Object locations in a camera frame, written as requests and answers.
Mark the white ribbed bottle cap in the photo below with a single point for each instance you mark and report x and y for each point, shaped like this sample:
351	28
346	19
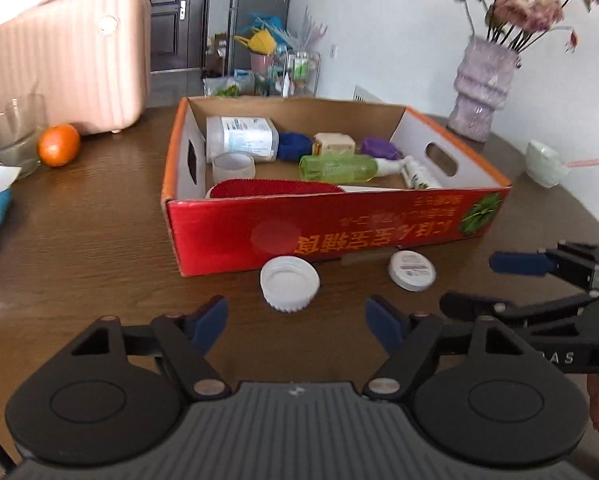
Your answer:
289	285

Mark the orange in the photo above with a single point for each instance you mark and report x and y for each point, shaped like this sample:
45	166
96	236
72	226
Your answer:
59	145

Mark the small beige box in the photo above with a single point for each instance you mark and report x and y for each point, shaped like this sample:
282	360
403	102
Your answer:
335	144

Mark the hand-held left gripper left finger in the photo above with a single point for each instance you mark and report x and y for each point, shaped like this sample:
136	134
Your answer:
210	321

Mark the red cardboard box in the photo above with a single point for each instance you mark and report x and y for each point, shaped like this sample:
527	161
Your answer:
329	230

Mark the clear glass cup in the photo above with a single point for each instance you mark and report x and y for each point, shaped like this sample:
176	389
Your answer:
17	135

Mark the white tube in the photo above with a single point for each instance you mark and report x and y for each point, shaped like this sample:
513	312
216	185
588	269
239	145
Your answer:
422	175

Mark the green pump bottle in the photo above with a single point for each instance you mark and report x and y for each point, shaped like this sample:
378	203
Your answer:
337	169

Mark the pink ceramic vase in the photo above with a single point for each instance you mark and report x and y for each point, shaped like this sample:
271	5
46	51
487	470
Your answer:
482	90

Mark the pink suitcase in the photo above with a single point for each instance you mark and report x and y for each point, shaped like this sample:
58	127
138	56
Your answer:
69	55

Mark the purple gear-shaped lid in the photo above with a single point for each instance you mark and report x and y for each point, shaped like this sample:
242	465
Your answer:
381	148

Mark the pink bucket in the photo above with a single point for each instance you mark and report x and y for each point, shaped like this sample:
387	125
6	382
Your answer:
262	64

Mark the dark brown door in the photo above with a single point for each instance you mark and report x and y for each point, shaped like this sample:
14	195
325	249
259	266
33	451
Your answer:
172	15

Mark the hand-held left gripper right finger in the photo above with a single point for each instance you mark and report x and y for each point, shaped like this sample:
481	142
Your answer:
383	322

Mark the pale green bowl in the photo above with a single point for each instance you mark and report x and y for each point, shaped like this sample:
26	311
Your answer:
545	165

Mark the white vent grille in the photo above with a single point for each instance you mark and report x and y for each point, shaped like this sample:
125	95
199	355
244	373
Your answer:
367	95

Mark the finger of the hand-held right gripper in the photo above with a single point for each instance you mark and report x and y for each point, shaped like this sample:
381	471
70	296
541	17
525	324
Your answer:
519	263
474	305

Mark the translucent white cup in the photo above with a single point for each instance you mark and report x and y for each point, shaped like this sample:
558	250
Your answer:
233	166

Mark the blue and yellow bags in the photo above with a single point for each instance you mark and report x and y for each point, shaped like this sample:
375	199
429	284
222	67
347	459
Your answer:
262	37

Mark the white plastic bottle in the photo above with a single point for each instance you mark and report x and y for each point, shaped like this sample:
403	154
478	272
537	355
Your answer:
239	137

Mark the dried pink roses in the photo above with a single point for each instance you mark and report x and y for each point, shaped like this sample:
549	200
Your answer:
529	7

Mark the clear plastic bag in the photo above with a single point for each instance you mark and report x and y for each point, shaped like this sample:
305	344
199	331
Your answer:
227	85

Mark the white round tin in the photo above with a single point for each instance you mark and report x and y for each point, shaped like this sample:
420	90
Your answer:
412	271

